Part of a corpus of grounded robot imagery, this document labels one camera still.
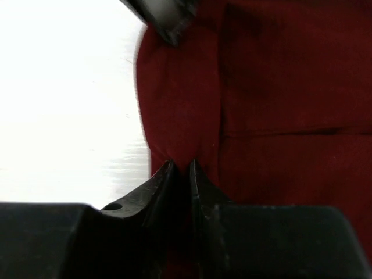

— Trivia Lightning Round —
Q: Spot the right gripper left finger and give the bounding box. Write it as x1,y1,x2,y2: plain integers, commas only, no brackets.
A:
100,161,176,233

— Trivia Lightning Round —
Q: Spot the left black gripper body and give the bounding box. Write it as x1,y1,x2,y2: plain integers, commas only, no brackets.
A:
121,0,198,46

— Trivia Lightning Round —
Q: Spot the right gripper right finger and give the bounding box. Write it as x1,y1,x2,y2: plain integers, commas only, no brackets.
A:
189,160,233,221

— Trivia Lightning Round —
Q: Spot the dark red t-shirt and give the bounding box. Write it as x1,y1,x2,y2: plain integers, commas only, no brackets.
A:
136,1,371,278

